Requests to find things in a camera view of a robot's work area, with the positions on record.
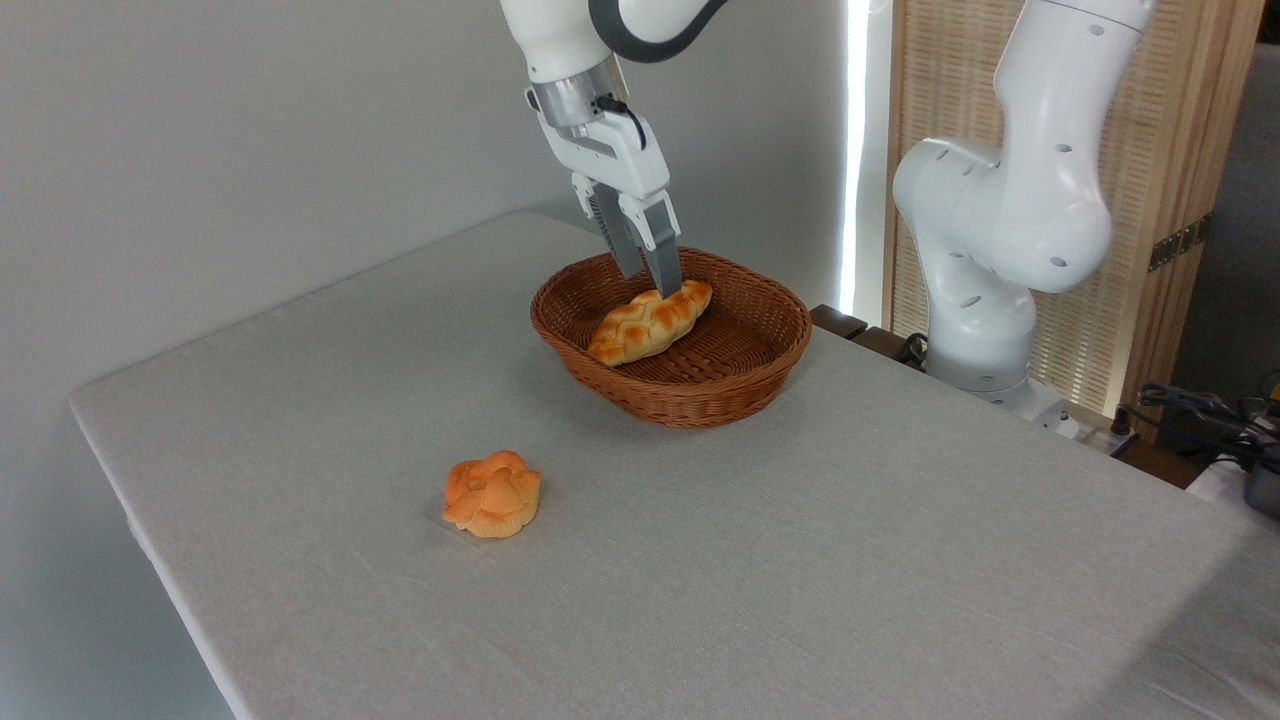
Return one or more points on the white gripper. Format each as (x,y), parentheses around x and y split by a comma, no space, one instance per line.
(620,160)

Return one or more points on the braided golden bread loaf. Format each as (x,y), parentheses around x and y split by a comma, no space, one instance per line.
(645,325)

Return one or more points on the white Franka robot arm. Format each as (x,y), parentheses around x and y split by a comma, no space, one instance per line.
(1010,220)

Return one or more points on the brown wicker basket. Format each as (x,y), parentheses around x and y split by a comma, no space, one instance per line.
(700,385)

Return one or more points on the round orange knotted bun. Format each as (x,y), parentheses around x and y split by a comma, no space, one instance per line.
(492,495)

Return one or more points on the light grey tablecloth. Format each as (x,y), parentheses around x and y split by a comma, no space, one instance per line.
(800,560)

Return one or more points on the brass screen hinge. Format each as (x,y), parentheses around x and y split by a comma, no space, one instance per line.
(1180,243)

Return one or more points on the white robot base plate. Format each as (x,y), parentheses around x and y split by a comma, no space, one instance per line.
(1050,410)

